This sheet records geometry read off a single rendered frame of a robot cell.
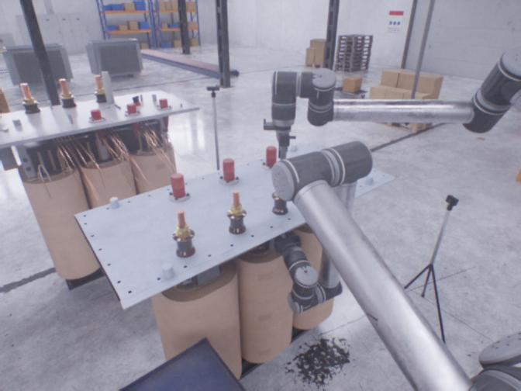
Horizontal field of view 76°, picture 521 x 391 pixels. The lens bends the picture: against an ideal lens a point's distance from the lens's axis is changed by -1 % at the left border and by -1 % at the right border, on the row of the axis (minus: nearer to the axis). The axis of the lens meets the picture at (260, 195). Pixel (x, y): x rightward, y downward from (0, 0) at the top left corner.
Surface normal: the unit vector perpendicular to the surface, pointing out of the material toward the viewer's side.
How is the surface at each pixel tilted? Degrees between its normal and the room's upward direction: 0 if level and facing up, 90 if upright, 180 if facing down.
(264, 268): 90
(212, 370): 0
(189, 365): 0
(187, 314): 90
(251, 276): 90
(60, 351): 0
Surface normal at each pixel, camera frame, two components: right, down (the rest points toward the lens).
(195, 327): 0.32, 0.47
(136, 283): 0.00, -0.87
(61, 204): 0.62, 0.39
